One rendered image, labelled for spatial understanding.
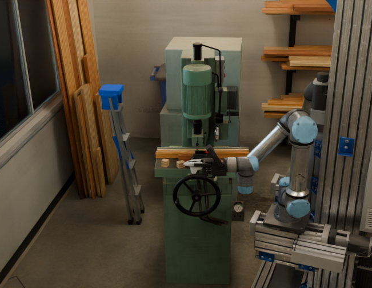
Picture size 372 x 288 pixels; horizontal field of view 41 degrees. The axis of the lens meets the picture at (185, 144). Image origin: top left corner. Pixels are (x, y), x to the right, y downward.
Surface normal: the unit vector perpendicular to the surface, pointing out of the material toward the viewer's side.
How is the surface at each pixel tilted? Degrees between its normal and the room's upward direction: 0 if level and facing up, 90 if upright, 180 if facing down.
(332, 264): 90
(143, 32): 90
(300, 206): 98
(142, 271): 0
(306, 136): 82
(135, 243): 0
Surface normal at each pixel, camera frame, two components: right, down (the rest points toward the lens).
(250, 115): -0.13, 0.41
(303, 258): -0.38, 0.39
